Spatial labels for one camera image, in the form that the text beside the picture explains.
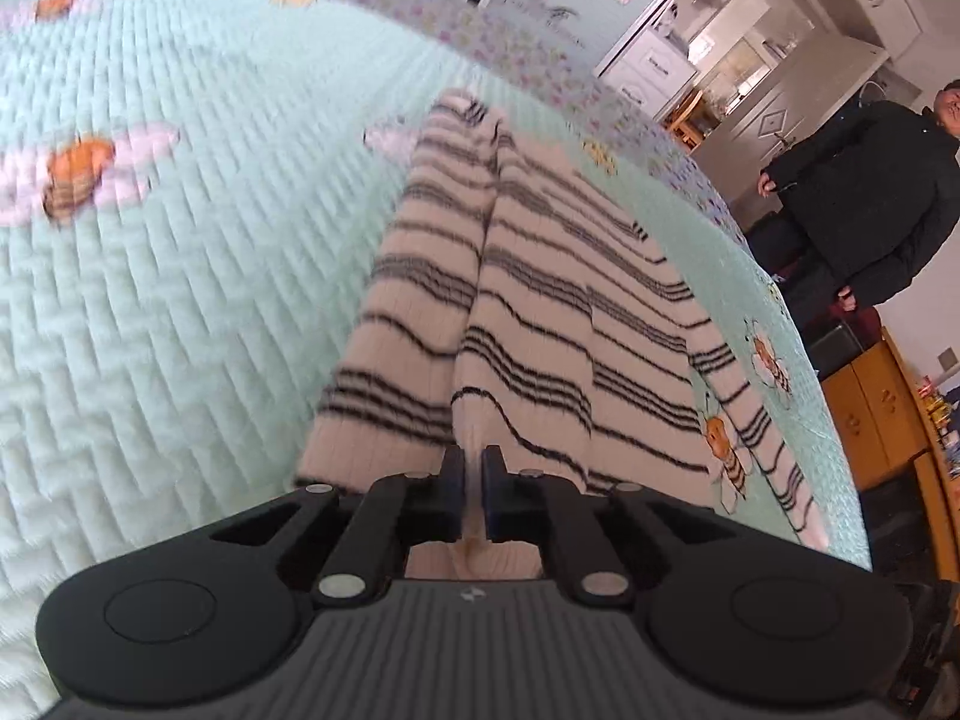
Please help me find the cream black striped knit sweater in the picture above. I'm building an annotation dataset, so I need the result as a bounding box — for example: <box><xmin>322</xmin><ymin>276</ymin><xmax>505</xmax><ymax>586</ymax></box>
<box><xmin>296</xmin><ymin>89</ymin><xmax>828</xmax><ymax>550</ymax></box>

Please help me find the yellow wooden cabinet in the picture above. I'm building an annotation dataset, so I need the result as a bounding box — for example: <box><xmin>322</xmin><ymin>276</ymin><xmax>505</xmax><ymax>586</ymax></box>
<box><xmin>822</xmin><ymin>333</ymin><xmax>958</xmax><ymax>582</ymax></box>

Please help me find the mint green quilted bedspread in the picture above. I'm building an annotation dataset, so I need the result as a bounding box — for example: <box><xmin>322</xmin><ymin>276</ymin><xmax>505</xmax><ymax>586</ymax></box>
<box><xmin>2</xmin><ymin>0</ymin><xmax>869</xmax><ymax>718</ymax></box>

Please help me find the person in black jacket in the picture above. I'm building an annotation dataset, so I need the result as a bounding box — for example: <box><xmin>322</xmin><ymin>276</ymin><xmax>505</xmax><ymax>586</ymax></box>
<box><xmin>747</xmin><ymin>82</ymin><xmax>958</xmax><ymax>328</ymax></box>

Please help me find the white door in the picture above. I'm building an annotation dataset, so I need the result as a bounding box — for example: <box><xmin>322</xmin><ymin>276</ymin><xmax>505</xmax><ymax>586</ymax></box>
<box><xmin>692</xmin><ymin>31</ymin><xmax>889</xmax><ymax>205</ymax></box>

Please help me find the white wardrobe with glass doors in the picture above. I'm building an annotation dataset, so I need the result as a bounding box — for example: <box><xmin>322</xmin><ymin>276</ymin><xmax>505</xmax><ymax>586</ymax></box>
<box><xmin>359</xmin><ymin>0</ymin><xmax>925</xmax><ymax>122</ymax></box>

